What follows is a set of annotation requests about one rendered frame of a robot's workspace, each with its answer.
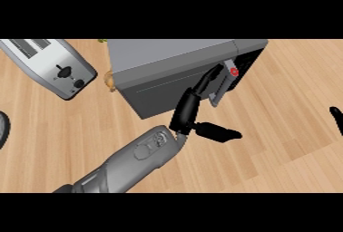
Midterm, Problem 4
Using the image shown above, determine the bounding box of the dark round pan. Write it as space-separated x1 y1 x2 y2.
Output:
0 111 12 150

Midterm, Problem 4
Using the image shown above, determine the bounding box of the grey microwave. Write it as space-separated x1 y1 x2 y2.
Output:
106 39 269 121

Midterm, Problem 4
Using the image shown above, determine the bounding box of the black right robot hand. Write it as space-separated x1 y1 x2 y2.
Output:
328 106 343 138

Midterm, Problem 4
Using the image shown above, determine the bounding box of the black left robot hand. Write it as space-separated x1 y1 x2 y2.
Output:
167 63 244 144

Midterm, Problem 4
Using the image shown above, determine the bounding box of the silver two-slot toaster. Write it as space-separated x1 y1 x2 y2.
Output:
0 39 99 102

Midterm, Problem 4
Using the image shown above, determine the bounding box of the grey carton with red mark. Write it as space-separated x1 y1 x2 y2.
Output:
207 59 241 109

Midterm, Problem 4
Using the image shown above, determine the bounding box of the tan bread piece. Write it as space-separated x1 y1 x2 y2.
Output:
103 69 119 93

